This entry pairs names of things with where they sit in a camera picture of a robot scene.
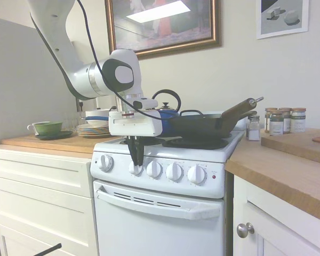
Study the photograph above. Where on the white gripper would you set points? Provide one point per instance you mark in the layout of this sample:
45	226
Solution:
133	126

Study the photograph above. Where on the white stove knob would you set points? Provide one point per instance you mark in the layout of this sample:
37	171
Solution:
134	170
174	172
154	169
105	163
196	174

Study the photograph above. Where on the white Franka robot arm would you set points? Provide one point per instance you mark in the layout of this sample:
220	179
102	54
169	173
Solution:
69	40

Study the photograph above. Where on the white electric stove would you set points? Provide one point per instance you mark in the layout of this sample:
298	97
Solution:
160	229

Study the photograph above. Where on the black coil burner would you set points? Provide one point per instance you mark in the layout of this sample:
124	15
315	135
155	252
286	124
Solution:
194	144
124	141

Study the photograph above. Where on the white bowl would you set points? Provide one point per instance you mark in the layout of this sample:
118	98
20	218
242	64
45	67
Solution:
96	112
97	123

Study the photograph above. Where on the white plate gold rim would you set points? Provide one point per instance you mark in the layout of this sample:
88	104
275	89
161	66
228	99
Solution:
82	126
88	128
88	132

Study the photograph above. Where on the black wok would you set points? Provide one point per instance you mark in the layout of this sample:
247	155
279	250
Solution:
197	125

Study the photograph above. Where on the clear drinking glass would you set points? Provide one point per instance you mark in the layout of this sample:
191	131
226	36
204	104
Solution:
72	122

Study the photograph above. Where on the dark green saucer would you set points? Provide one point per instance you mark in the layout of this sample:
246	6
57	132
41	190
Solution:
66	134

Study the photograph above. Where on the white oven door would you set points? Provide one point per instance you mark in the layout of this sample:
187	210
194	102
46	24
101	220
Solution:
149	234

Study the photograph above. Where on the green cup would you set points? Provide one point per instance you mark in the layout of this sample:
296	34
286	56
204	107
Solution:
48	128

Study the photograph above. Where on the white drawer cabinet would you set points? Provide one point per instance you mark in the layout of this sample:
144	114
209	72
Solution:
42	200

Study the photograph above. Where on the glass salt shaker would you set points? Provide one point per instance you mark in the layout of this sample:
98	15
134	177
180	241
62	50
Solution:
253	132

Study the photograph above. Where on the gold framed painting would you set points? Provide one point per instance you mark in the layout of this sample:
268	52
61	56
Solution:
162	26

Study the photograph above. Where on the silver cabinet knob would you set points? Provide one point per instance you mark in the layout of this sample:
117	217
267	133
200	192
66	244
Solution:
244	230

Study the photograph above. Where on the glass spice jar copper lid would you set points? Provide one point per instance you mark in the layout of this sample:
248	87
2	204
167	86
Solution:
276	124
267	120
286	117
298	121

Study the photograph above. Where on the wooden cutting board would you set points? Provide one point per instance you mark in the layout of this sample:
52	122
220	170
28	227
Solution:
296	146

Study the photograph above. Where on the white cabinet with door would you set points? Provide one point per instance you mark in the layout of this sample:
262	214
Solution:
282	234

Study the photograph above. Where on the large grey shapes paper print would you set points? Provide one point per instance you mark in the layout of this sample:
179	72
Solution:
282	18

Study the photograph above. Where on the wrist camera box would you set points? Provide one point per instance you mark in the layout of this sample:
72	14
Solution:
146	104

